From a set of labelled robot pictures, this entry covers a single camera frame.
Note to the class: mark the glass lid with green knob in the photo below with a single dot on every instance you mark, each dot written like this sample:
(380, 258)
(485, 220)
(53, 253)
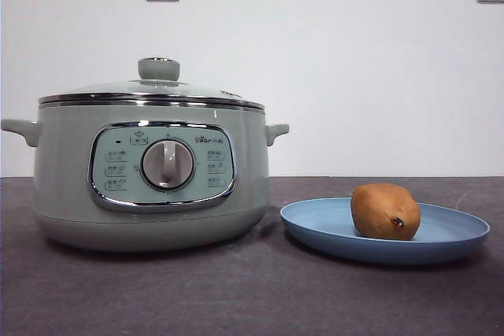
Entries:
(158, 67)

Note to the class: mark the brown potato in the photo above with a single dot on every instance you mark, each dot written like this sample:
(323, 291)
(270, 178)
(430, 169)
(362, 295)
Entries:
(380, 210)

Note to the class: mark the blue round plate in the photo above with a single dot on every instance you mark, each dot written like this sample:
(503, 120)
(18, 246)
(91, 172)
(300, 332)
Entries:
(321, 222)

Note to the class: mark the green electric steamer pot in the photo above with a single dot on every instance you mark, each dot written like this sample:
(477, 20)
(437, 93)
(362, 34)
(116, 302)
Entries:
(69, 178)

